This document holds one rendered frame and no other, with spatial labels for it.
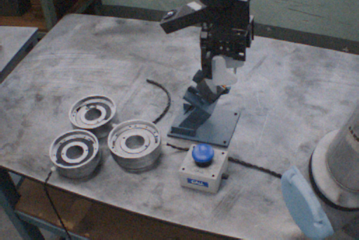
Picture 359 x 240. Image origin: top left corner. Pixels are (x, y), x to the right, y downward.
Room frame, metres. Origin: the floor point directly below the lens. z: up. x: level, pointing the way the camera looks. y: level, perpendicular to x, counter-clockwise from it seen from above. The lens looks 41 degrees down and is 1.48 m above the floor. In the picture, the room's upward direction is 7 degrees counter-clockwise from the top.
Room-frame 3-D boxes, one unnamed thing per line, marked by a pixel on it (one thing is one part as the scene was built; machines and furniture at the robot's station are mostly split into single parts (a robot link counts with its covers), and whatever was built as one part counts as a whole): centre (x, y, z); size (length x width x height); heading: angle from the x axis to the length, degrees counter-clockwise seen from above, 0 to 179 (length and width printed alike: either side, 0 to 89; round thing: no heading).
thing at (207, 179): (0.56, -0.04, 0.82); 0.08 x 0.07 x 0.05; 64
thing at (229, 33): (0.68, -0.10, 1.06); 0.09 x 0.08 x 0.12; 66
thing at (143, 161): (0.65, 0.09, 0.82); 0.10 x 0.10 x 0.04
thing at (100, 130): (0.74, 0.18, 0.82); 0.10 x 0.10 x 0.04
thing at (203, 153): (0.56, -0.03, 0.85); 0.04 x 0.04 x 0.05
